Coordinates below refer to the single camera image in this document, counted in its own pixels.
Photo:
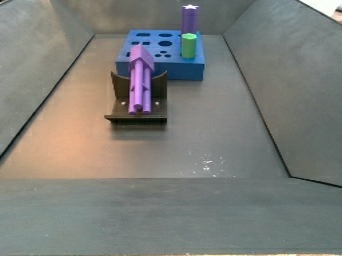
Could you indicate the purple three prong object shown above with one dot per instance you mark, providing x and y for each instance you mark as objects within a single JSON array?
[{"x": 141, "y": 70}]

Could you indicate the black curved fixture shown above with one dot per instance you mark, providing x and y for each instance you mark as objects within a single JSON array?
[{"x": 158, "y": 116}]

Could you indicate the blue foam hole board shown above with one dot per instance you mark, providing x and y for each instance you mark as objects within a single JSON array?
[{"x": 164, "y": 45}]

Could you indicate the green hexagonal peg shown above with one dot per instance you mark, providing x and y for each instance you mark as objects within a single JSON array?
[{"x": 189, "y": 45}]

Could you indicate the purple star prism peg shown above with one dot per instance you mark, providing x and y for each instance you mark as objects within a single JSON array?
[{"x": 190, "y": 14}]

